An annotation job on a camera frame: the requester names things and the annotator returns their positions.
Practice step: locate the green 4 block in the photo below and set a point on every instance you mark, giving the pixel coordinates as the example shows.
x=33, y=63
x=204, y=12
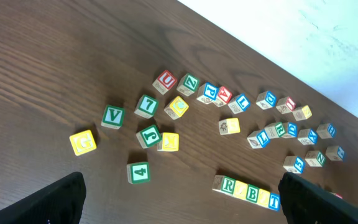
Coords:
x=138, y=173

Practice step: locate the green V block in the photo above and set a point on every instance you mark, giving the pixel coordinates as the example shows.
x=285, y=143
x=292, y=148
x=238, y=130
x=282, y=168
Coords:
x=113, y=117

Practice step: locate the yellow K block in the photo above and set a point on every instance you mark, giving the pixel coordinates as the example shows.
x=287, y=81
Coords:
x=169, y=142

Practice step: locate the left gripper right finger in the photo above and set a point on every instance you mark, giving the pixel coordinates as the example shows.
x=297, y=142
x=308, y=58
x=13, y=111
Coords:
x=305, y=203

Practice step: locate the yellow block far left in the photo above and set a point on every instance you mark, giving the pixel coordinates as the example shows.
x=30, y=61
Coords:
x=82, y=142

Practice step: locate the blue L block upper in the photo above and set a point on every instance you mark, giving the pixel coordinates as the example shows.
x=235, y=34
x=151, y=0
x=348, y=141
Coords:
x=239, y=104

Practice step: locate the green B block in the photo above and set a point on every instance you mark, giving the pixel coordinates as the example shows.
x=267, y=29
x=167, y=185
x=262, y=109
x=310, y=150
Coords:
x=252, y=194

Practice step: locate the blue P block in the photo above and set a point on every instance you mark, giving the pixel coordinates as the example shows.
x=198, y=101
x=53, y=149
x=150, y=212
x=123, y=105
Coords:
x=207, y=93

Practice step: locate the blue 5 block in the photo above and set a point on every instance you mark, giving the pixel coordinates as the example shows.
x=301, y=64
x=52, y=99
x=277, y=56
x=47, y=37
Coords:
x=294, y=164

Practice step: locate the green 7 block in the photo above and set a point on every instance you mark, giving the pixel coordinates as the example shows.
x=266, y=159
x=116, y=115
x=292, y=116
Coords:
x=146, y=107

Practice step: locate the red I block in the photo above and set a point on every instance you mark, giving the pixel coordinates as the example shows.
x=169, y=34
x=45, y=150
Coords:
x=286, y=105

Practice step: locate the blue 2 block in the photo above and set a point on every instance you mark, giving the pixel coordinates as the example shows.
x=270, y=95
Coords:
x=335, y=153

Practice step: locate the blue l block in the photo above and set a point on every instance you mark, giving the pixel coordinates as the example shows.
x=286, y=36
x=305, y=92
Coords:
x=258, y=139
x=239, y=104

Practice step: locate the red U block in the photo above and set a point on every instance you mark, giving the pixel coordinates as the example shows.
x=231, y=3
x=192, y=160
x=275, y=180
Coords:
x=164, y=82

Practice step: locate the yellow S block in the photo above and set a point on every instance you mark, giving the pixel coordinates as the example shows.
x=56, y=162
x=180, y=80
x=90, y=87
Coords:
x=229, y=126

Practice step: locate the yellow C block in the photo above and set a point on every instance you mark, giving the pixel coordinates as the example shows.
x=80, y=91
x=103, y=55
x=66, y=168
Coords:
x=176, y=108

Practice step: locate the yellow block top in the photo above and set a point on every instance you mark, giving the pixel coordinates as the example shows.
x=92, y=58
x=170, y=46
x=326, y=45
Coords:
x=302, y=113

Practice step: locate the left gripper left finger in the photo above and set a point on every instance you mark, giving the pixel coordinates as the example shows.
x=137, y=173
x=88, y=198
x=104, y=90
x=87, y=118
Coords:
x=59, y=202

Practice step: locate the blue H block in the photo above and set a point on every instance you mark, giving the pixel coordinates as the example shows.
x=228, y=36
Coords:
x=326, y=131

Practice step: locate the green J block left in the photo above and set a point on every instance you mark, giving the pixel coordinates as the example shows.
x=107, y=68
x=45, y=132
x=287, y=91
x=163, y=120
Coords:
x=149, y=136

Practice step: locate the blue D block lower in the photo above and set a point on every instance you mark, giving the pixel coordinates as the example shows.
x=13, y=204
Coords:
x=291, y=130

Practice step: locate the blue L block lower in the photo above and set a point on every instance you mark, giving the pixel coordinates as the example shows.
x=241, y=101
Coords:
x=258, y=139

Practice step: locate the red A block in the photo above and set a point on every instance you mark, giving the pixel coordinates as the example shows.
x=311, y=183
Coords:
x=223, y=97

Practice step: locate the green Z block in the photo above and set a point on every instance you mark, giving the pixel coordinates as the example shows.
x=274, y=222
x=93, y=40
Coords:
x=188, y=84

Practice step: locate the blue X block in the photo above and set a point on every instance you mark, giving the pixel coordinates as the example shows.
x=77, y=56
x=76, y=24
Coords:
x=307, y=137

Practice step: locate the red M block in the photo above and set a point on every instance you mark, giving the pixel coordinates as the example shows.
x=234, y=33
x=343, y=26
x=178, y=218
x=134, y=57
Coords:
x=337, y=195

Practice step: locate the yellow O block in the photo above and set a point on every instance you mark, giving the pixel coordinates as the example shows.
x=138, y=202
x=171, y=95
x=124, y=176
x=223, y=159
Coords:
x=263, y=198
x=240, y=190

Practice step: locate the green N block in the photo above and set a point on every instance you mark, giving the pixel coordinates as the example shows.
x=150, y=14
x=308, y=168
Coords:
x=315, y=158

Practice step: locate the blue d block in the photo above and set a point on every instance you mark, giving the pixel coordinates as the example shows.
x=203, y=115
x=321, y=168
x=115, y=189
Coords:
x=266, y=100
x=291, y=130

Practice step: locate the green r block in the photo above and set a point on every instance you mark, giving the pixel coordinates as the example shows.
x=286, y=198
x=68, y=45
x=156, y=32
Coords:
x=275, y=130
x=223, y=184

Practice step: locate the blue T block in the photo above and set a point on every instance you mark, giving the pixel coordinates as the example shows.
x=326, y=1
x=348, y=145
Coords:
x=274, y=202

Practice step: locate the blue D block upper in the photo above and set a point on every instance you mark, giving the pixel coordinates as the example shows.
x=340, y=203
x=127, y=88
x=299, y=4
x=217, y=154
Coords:
x=266, y=100

